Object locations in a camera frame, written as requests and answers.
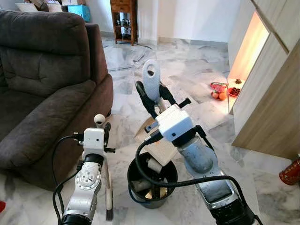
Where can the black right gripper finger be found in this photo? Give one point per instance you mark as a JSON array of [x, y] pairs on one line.
[[166, 93], [145, 96]]

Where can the beige broom with purple bristles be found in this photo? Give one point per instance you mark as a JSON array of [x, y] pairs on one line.
[[108, 187]]

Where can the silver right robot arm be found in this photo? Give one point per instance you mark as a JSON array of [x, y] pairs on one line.
[[201, 157]]

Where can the red plate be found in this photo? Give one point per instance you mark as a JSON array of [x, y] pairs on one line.
[[234, 91]]

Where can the brown fabric sofa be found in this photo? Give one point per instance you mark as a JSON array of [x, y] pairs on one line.
[[42, 93]]

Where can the black round trash bin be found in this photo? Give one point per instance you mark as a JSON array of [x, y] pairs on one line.
[[154, 202]]

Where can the small dark wooden shelf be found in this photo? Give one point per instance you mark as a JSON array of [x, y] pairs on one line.
[[123, 18]]

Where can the tall light wood cabinet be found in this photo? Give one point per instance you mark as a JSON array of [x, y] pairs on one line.
[[267, 103]]

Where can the red metal can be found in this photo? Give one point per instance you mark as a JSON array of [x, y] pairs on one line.
[[290, 173]]

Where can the light blue box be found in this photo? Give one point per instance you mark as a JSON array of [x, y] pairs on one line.
[[79, 12]]

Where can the small red object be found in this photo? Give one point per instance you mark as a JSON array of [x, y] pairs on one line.
[[2, 206]]

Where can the stacked cardboard boxes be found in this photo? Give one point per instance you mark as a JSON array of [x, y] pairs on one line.
[[40, 4]]

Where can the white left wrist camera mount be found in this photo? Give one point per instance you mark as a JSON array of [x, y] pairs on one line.
[[93, 139]]

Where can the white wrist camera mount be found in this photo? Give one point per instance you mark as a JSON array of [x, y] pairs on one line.
[[173, 122], [93, 139]]

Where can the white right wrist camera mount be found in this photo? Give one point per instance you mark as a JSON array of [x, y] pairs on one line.
[[173, 122]]

